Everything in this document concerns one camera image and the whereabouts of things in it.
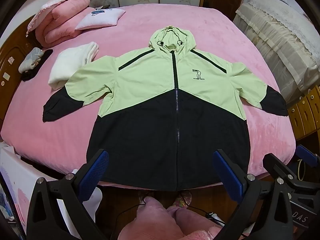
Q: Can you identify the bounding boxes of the white pillow with blue print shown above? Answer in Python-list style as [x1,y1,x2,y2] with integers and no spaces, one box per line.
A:
[75,7,126,30]

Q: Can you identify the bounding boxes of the wooden headboard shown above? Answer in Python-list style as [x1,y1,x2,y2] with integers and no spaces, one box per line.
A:
[0,12,53,85]

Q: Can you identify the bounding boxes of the wooden drawer cabinet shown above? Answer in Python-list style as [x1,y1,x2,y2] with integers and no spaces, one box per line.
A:
[287,85,320,140]

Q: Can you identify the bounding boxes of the person's right leg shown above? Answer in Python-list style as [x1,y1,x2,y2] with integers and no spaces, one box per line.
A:
[166,205,225,240]

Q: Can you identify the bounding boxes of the folded white towel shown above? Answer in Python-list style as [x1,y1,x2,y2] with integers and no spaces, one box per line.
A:
[48,41,100,90]

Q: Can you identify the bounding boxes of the floral slipper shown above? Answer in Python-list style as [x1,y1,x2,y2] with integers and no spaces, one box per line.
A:
[136,190,155,203]
[172,190,193,209]

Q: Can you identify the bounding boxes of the folded pink quilt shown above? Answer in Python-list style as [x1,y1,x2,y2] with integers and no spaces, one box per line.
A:
[26,0,91,48]

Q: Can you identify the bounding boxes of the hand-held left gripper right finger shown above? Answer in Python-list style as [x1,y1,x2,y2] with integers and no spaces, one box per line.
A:
[212,149,293,240]

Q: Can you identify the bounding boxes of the green and black hooded jacket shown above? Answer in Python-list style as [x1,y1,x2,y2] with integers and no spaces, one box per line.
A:
[42,25,289,192]

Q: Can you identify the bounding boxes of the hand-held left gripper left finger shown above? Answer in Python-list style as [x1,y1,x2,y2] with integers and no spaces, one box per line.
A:
[26,149,109,240]

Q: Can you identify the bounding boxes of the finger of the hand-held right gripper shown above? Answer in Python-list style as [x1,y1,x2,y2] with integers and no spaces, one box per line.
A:
[296,145,320,168]
[262,152,320,193]

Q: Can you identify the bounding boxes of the black cloth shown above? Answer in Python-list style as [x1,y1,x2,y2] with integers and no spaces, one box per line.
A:
[21,49,54,81]

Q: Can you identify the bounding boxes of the person's left leg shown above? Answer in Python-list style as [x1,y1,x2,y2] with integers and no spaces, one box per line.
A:
[117,196,180,240]

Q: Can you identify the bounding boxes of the person's leg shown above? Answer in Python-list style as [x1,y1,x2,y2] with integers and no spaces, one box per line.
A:
[117,196,180,240]
[166,205,225,240]

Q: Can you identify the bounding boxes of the white plug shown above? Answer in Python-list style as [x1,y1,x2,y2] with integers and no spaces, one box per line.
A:
[207,212,225,226]

